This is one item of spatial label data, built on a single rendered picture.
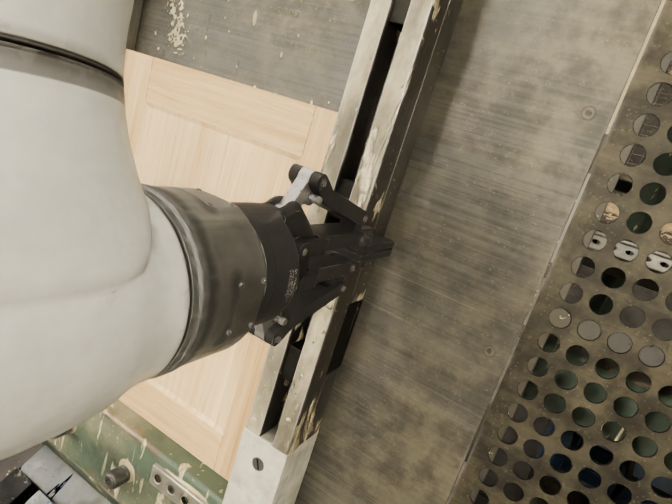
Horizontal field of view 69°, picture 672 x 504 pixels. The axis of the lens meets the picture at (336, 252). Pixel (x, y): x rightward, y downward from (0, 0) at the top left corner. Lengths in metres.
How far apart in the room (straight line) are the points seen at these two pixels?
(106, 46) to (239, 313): 0.13
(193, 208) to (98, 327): 0.08
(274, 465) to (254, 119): 0.39
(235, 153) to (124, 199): 0.45
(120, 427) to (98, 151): 0.64
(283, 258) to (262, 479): 0.38
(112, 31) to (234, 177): 0.45
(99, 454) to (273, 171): 0.49
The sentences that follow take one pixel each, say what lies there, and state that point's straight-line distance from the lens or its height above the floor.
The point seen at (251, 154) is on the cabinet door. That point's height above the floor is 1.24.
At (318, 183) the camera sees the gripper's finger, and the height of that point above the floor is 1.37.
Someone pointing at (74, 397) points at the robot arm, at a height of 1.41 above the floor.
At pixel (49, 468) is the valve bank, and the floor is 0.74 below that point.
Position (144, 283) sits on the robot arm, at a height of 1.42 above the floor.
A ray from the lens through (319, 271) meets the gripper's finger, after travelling 0.36.
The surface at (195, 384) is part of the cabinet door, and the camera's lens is 0.71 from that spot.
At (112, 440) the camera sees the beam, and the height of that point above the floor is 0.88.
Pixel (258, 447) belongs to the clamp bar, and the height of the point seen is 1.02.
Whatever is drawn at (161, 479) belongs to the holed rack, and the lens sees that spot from 0.75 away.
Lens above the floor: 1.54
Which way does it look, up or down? 42 degrees down
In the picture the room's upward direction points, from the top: straight up
